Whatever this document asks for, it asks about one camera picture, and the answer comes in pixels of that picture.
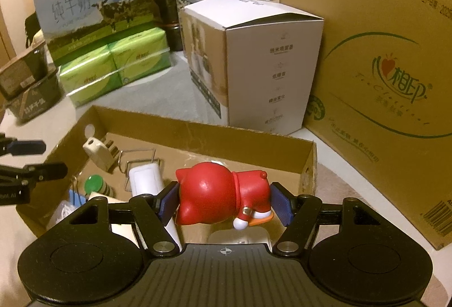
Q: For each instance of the black bag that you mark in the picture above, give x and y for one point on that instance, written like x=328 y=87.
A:
x=31 y=28

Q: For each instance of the blue binder clip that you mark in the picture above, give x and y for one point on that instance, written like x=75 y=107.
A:
x=77 y=196

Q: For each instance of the dark food tub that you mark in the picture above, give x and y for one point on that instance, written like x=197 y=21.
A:
x=174 y=38
x=164 y=8

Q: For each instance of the large brown cardboard box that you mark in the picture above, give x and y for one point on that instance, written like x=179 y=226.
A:
x=370 y=28

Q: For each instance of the green tissue pack bundle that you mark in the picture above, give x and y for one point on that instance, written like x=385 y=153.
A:
x=95 y=77

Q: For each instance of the red cartoon figurine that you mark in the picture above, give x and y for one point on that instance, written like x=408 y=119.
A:
x=212 y=194

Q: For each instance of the green cow milk carton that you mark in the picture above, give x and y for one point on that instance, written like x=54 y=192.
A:
x=70 y=10

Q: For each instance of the shallow cardboard box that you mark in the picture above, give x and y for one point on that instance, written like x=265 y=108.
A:
x=212 y=148

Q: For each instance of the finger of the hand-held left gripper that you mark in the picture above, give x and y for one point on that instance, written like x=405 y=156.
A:
x=28 y=147
x=49 y=171

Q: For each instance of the white product box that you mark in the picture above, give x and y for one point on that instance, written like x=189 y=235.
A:
x=275 y=73

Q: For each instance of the wooden door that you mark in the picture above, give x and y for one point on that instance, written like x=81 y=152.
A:
x=5 y=38

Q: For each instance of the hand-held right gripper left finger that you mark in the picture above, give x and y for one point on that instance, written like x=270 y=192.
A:
x=167 y=203

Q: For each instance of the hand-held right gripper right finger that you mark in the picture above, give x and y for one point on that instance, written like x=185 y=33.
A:
x=282 y=203

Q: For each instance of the green-capped small bottle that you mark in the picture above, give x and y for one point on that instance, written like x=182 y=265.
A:
x=95 y=183

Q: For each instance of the white power plug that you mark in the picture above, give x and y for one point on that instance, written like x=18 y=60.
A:
x=97 y=151

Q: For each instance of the white remote control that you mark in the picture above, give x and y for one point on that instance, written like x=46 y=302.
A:
x=144 y=179

